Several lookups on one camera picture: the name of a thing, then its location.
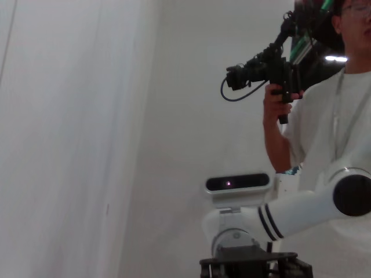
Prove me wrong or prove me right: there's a person's bare forearm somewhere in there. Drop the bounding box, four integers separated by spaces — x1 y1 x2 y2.
263 115 292 174

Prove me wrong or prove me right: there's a person in white shirt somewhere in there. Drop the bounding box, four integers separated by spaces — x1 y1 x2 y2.
282 0 371 278

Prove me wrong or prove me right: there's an aluminium frame with green strip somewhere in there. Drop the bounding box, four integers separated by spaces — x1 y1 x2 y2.
288 0 334 66

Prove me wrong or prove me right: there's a black video camera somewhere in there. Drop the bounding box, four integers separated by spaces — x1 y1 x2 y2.
225 56 304 125

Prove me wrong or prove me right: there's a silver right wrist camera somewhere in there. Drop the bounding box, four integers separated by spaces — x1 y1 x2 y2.
202 173 273 214

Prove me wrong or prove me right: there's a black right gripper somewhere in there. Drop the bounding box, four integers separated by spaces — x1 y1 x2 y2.
199 245 314 278

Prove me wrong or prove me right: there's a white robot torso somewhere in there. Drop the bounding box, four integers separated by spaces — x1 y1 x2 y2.
272 163 304 200

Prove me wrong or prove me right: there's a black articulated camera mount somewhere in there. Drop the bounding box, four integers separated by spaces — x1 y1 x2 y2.
260 10 298 60

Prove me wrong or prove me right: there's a person's bare hand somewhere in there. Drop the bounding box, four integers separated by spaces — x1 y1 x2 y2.
263 83 305 124

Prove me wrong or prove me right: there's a dark blue camera cable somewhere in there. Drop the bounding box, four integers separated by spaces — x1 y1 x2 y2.
220 77 267 102

